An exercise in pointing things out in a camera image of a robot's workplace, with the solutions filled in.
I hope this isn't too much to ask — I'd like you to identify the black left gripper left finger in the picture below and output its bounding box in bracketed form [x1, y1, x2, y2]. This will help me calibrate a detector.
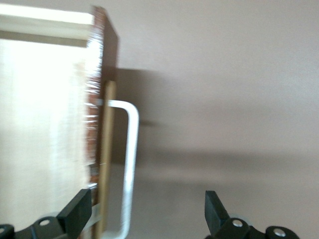
[0, 188, 93, 239]

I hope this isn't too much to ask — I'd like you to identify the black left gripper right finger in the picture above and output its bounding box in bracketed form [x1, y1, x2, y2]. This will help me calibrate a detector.
[204, 190, 299, 239]

